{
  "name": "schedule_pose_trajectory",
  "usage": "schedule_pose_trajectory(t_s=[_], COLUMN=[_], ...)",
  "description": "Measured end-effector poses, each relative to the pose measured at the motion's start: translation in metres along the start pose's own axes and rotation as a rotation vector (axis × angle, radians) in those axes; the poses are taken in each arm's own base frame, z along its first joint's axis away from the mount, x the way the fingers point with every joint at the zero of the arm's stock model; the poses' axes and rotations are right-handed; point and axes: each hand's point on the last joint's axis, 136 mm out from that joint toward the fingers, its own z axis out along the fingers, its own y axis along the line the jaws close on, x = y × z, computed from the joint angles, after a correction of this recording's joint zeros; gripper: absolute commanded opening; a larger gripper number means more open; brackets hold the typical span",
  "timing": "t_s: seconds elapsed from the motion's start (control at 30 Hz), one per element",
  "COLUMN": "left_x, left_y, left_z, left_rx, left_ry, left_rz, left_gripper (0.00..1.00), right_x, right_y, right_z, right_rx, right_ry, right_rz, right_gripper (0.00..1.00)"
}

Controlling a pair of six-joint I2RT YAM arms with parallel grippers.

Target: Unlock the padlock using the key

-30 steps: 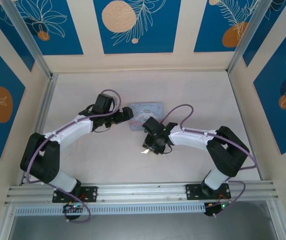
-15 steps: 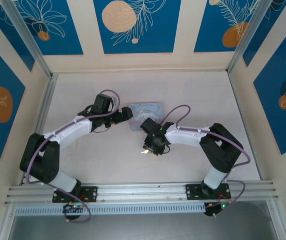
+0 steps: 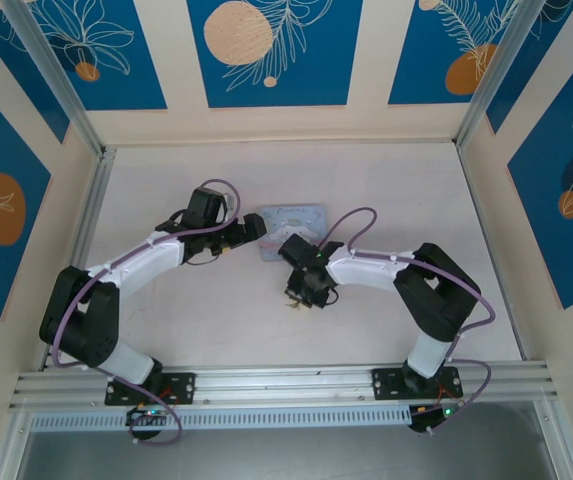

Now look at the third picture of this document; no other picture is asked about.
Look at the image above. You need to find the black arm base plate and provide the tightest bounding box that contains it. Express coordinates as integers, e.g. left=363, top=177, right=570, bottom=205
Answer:
left=104, top=372, right=197, bottom=406
left=372, top=366, right=465, bottom=401

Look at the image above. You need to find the grey plastic pouch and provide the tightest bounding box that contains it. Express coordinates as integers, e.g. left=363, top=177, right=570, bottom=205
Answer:
left=255, top=202, right=330, bottom=264

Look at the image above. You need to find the aluminium side rail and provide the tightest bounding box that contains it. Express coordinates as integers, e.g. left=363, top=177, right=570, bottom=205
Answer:
left=455, top=144, right=530, bottom=362
left=38, top=147, right=117, bottom=372

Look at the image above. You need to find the aluminium mounting rail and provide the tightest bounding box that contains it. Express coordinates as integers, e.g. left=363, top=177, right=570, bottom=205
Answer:
left=8, top=360, right=565, bottom=414

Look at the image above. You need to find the grey slotted cable duct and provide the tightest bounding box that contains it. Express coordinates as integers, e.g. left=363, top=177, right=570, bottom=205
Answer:
left=29, top=404, right=412, bottom=432

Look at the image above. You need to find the black controller board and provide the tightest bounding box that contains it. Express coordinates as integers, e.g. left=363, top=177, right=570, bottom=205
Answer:
left=408, top=404, right=467, bottom=434
left=125, top=405, right=175, bottom=429

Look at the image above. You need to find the aluminium frame post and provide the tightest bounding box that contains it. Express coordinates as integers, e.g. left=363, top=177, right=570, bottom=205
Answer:
left=454, top=0, right=542, bottom=151
left=0, top=0, right=117, bottom=161

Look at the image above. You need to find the aluminium frame leg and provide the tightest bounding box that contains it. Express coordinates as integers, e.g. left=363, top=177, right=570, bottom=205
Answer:
left=0, top=407, right=35, bottom=480
left=533, top=399, right=573, bottom=480

